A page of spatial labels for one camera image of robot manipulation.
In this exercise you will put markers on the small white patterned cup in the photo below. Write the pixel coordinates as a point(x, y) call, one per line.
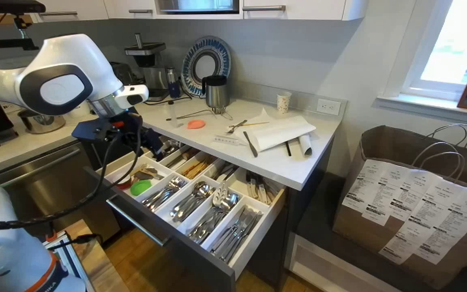
point(283, 100)

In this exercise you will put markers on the brown paper bag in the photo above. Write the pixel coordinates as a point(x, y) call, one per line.
point(406, 199)

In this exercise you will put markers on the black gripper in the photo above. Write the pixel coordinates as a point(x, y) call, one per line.
point(111, 134)

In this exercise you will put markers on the white cutlery tray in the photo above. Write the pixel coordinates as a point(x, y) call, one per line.
point(207, 203)

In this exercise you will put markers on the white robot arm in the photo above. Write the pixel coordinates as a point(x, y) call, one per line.
point(67, 71)

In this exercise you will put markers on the white upper cabinet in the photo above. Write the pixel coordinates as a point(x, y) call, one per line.
point(92, 10)

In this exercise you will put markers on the wall power outlet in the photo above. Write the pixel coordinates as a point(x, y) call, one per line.
point(328, 105)

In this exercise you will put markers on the pile of silver spoons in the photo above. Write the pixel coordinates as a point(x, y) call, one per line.
point(223, 201)

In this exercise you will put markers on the window with white frame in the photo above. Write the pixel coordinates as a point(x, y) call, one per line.
point(442, 66)

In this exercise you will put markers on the pile of silver knives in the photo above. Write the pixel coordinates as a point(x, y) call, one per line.
point(171, 188)

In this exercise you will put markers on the pile of silver forks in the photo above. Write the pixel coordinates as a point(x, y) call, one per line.
point(233, 237)

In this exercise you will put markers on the open white kitchen drawer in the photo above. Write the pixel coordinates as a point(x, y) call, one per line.
point(202, 211)

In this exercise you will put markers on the stainless dishwasher front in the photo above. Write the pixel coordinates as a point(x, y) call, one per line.
point(54, 181)

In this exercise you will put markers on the silver butter knife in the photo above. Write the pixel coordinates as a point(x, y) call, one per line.
point(252, 146)

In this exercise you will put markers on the blue white decorative plate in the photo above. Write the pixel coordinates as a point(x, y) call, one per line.
point(207, 57)

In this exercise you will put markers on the green round lid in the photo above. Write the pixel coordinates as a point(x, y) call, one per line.
point(140, 186)

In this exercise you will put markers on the black coffee maker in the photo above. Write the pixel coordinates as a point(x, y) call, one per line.
point(148, 58)

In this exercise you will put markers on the steel black-rimmed canister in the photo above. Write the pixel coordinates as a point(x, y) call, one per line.
point(215, 89)

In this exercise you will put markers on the orange round lid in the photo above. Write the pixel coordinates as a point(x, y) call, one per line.
point(195, 123)

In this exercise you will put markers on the rolled white paper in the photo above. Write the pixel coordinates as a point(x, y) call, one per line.
point(306, 144)

